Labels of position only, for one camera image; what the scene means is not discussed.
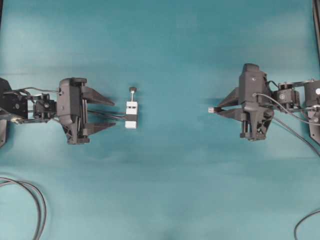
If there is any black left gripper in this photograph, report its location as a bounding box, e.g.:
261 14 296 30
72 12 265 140
56 77 116 144

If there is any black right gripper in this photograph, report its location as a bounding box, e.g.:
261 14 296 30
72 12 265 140
216 63 274 141

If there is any black USB cable with plug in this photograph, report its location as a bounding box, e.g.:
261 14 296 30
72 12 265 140
208 106 245 114

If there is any white vise with female connector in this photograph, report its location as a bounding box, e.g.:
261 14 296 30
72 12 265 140
125 87 138 129

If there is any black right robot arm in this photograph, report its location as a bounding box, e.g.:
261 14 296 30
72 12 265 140
208 63 320 143

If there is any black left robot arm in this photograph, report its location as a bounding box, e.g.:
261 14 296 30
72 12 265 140
0 77 115 146

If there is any black female connector cable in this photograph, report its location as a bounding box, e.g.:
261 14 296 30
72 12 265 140
86 109 127 120

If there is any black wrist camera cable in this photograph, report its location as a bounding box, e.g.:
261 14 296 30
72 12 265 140
253 92 320 159

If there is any black cable loop lower left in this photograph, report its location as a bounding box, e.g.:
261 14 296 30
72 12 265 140
0 177 48 240

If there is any black aluminium frame rail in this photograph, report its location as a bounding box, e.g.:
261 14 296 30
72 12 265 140
312 0 320 55

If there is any black cable lower right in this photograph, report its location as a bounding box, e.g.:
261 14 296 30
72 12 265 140
293 209 320 240

